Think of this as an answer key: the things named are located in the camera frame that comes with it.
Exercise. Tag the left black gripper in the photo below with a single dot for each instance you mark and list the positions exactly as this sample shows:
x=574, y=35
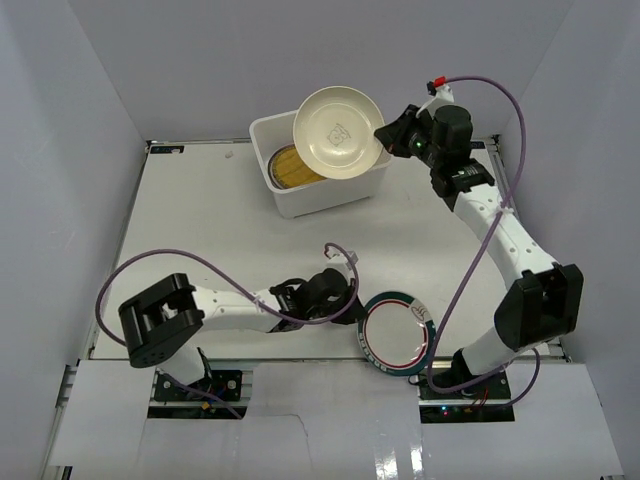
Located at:
x=347, y=310

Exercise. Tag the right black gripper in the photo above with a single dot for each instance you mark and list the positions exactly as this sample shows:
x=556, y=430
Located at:
x=394, y=136

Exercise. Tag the cream white plate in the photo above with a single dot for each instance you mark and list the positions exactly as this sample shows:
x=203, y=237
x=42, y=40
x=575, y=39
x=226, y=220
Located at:
x=333, y=132

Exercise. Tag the green red rimmed plate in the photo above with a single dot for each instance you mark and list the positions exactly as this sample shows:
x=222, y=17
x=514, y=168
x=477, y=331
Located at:
x=397, y=333

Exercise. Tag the round bamboo woven plate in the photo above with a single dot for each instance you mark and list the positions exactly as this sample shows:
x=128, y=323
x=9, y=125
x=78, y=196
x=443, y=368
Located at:
x=308, y=176

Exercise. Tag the orange sunburst pattern plate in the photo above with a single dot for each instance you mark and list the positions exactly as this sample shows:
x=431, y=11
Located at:
x=284, y=167

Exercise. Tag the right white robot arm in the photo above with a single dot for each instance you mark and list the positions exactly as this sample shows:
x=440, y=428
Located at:
x=542, y=296

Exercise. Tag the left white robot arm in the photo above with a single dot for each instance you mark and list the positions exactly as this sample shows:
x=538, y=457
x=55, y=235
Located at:
x=159, y=322

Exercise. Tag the white plastic bin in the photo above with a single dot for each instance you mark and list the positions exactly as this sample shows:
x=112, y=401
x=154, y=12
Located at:
x=272, y=133

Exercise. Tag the left blue table label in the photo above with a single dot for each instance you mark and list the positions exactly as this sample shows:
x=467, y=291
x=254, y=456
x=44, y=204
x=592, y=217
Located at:
x=166, y=149

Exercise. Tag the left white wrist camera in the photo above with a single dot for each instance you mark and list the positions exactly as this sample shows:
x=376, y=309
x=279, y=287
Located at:
x=346, y=258

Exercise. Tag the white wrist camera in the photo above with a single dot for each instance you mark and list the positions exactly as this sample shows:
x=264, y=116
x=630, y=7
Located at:
x=440, y=94
x=346, y=258

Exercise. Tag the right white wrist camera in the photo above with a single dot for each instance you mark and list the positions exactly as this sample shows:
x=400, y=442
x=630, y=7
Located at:
x=440, y=94

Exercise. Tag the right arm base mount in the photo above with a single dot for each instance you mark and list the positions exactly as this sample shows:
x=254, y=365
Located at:
x=481, y=403

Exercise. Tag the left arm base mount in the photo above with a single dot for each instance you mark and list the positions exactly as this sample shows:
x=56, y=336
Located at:
x=171, y=402

